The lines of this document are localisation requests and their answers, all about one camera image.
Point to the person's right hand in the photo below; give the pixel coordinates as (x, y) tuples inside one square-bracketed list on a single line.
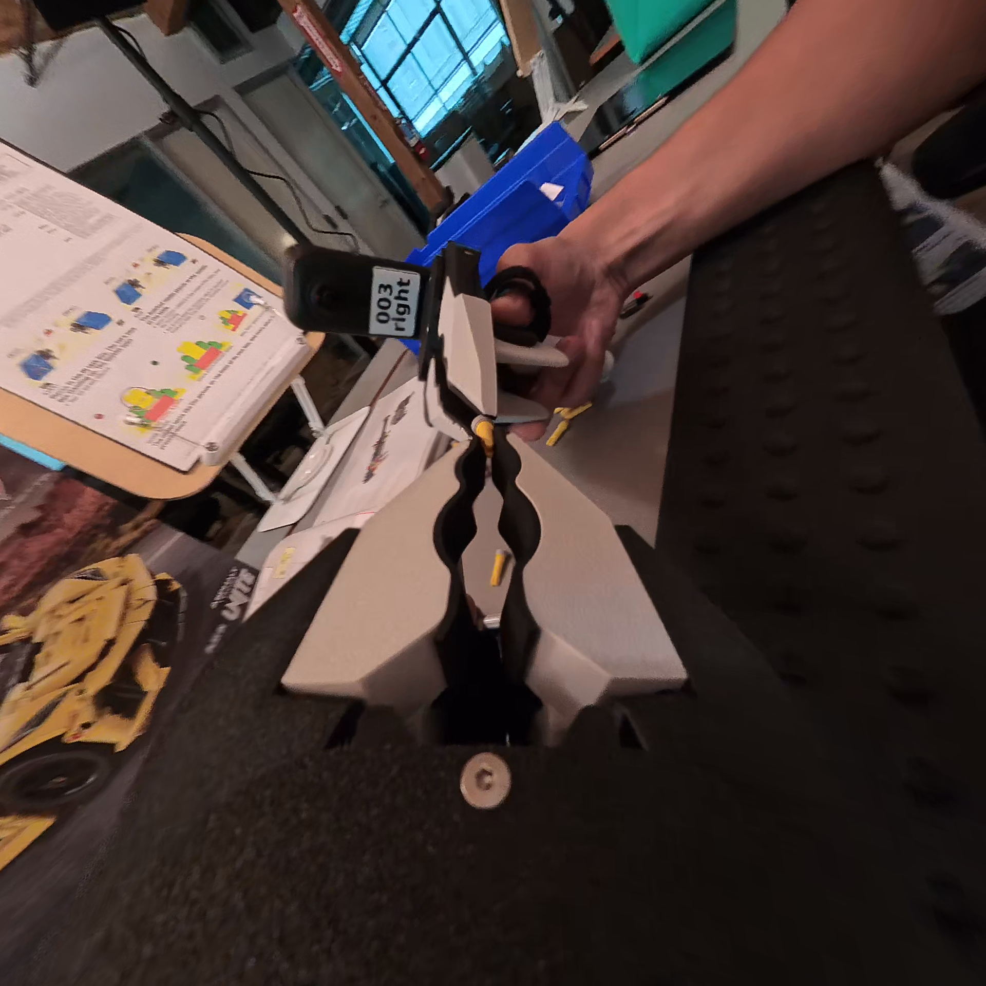
[(585, 308)]

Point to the teal tote bag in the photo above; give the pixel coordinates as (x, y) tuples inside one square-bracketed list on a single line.
[(670, 31)]

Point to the yellow lego pin grey cap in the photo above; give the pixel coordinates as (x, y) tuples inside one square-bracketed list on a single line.
[(501, 568)]

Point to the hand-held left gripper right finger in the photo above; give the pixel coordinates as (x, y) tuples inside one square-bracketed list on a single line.
[(601, 608)]

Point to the black tripod pole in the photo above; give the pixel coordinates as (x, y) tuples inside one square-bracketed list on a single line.
[(200, 131)]

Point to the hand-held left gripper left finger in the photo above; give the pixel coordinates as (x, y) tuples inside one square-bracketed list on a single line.
[(377, 616)]

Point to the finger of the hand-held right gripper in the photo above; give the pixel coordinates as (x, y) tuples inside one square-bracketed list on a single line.
[(443, 420), (474, 354)]

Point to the black lego set box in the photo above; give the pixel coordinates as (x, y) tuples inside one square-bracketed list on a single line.
[(77, 655)]

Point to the single yellow lego pin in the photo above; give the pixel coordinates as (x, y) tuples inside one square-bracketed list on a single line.
[(484, 431)]

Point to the white printed instruction sheet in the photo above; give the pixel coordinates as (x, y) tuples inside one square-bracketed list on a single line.
[(115, 308)]

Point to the person's right forearm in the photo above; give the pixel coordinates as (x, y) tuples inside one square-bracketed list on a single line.
[(770, 115)]

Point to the black perforated board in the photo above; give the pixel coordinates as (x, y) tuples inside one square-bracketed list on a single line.
[(809, 462)]

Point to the wooden document holder stand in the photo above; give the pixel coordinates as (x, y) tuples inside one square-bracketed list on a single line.
[(100, 462)]

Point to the stack of blue plastic bins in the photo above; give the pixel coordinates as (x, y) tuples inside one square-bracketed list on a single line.
[(524, 192)]

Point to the lego instruction booklet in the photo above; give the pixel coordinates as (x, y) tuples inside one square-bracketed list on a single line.
[(400, 462)]

